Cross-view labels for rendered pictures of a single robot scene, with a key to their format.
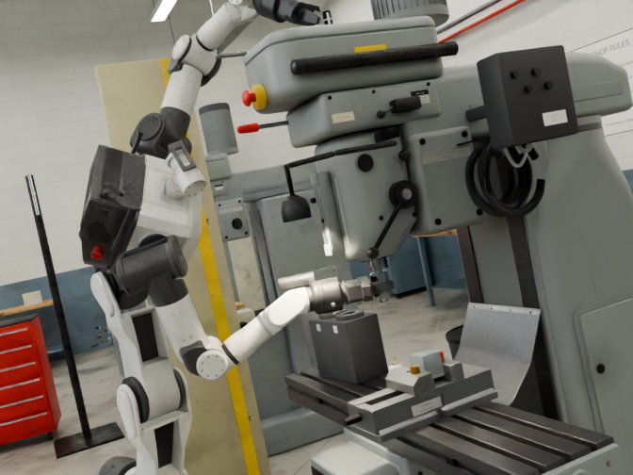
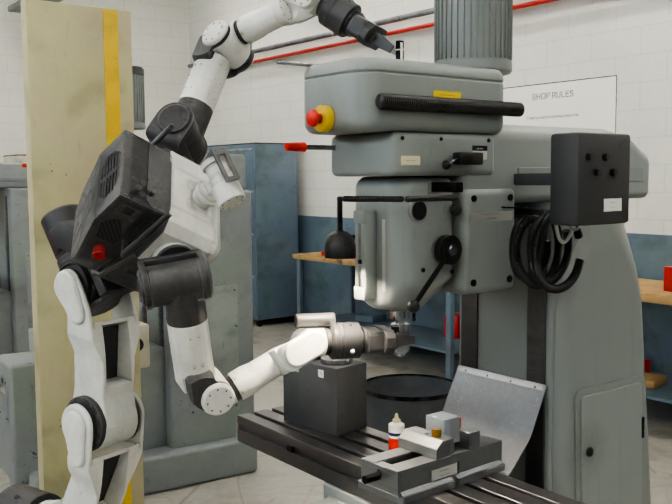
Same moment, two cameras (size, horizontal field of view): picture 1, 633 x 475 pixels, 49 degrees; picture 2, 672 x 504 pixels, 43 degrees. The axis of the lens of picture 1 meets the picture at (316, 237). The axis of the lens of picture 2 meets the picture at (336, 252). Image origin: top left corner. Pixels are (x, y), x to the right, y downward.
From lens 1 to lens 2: 0.57 m
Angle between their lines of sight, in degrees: 14
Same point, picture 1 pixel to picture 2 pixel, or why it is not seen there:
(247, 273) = not seen: hidden behind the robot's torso
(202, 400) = not seen: hidden behind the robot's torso
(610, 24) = (558, 69)
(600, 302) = (599, 386)
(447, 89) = (502, 148)
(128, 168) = (155, 163)
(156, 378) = (117, 401)
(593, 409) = (577, 491)
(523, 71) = (596, 154)
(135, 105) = (64, 57)
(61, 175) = not seen: outside the picture
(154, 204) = (181, 211)
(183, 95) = (210, 88)
